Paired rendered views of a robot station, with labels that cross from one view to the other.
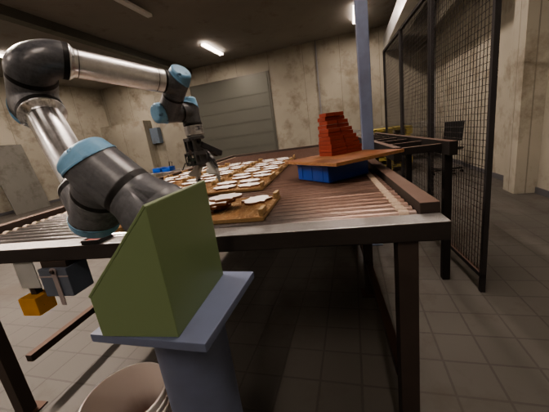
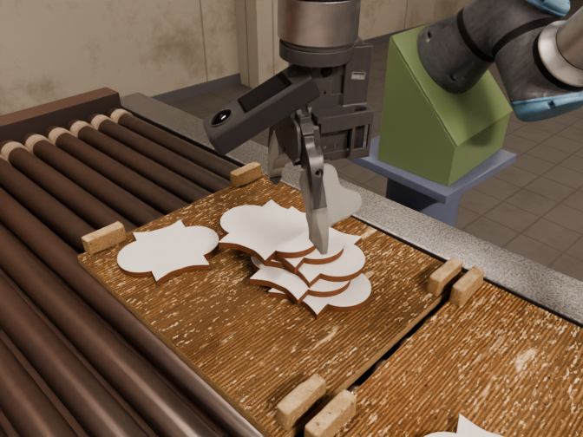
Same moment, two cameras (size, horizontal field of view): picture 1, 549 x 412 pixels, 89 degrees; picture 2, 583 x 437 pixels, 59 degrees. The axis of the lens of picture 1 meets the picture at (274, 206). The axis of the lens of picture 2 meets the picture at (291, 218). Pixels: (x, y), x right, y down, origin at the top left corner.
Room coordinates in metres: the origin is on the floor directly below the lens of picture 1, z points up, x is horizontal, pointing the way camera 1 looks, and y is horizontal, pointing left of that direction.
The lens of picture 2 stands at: (1.65, 0.52, 1.38)
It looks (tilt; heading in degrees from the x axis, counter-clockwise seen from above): 33 degrees down; 211
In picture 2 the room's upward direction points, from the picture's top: straight up
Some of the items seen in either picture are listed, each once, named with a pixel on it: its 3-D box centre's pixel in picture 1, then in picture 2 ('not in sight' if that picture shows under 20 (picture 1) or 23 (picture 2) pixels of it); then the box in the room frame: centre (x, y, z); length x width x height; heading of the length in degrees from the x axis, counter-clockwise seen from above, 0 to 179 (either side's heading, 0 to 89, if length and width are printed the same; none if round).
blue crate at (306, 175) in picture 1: (332, 168); not in sight; (1.69, -0.38, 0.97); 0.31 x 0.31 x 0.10; 27
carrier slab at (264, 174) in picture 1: (252, 175); not in sight; (2.14, 0.14, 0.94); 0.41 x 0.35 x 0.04; 78
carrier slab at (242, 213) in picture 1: (227, 209); (266, 268); (1.19, 0.20, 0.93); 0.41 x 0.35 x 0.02; 76
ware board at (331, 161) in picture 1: (341, 156); not in sight; (1.71, -0.44, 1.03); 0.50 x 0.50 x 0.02; 27
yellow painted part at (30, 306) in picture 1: (32, 285); not in sight; (1.10, 1.06, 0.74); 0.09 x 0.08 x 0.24; 78
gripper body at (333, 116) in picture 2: (197, 151); (320, 101); (1.20, 0.29, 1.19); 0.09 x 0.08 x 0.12; 142
